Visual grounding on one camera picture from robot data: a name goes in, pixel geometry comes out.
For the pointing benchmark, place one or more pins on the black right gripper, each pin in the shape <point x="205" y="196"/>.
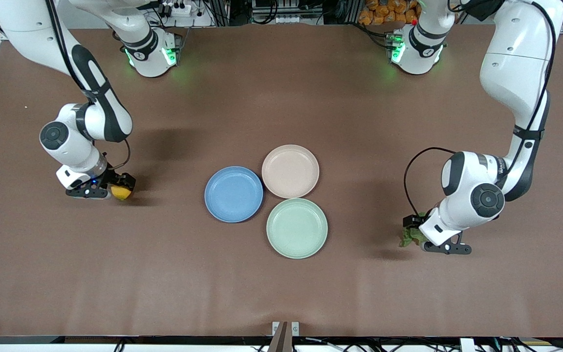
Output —
<point x="113" y="178"/>

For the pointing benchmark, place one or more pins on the yellow lemon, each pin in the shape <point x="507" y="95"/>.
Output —
<point x="121" y="194"/>

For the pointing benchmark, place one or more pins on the green lettuce leaf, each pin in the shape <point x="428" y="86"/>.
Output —
<point x="411" y="237"/>

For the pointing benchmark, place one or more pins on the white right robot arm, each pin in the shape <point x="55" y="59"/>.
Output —
<point x="100" y="112"/>

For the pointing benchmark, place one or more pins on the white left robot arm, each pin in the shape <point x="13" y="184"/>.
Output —
<point x="511" y="73"/>

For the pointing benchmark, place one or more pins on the blue round plate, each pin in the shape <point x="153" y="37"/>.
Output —
<point x="233" y="194"/>

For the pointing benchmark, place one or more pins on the pale green round plate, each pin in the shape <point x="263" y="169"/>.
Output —
<point x="296" y="228"/>

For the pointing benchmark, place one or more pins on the pink round plate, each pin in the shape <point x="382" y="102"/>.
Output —
<point x="290" y="171"/>

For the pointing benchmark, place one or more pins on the small white box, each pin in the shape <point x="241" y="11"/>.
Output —
<point x="466" y="345"/>

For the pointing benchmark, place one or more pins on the white power strip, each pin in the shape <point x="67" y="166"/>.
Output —
<point x="176" y="10"/>

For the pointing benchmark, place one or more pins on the bag of orange fruits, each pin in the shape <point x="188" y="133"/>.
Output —
<point x="389" y="10"/>

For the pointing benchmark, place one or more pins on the black equipment rack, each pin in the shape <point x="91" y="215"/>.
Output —
<point x="286" y="7"/>

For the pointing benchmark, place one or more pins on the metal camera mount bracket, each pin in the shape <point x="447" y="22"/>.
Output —
<point x="285" y="332"/>

